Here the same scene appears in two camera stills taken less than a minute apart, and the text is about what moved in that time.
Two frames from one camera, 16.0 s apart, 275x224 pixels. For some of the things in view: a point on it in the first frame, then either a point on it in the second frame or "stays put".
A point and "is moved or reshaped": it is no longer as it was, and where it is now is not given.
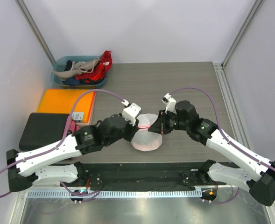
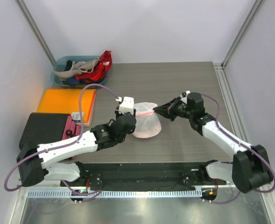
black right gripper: (160, 126) -> (168, 110)
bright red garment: (100, 70) stays put
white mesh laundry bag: (145, 139) is moved or reshaped
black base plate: (143, 177) stays put
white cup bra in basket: (78, 68) stays put
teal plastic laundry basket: (79, 72) stays put
